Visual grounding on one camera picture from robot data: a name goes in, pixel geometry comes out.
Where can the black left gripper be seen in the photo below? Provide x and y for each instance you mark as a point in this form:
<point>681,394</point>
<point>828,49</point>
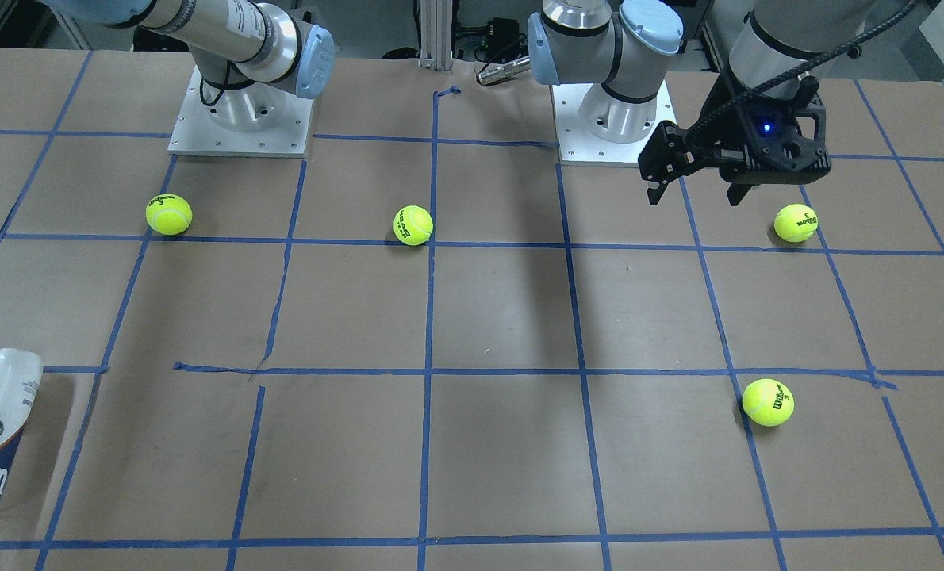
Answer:
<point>724,129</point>

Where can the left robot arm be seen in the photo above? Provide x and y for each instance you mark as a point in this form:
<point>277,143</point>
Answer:
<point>628,50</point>

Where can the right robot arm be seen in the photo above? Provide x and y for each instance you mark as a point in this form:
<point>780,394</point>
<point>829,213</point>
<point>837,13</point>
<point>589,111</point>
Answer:
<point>236,44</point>

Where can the tennis ball far corner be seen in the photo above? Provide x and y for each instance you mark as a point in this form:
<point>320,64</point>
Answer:
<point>795,223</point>

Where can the tennis ball near left gripper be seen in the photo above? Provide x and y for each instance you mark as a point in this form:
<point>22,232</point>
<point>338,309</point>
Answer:
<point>768,402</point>

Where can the centre Head tennis ball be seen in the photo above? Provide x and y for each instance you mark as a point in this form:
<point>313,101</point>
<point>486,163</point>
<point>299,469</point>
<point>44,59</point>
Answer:
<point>413,225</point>

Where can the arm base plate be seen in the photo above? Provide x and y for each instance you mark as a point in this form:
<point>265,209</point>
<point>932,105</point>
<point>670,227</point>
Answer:
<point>255,122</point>
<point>597,130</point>

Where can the aluminium frame post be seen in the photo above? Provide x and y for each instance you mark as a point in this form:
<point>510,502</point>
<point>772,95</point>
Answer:
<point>435,33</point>

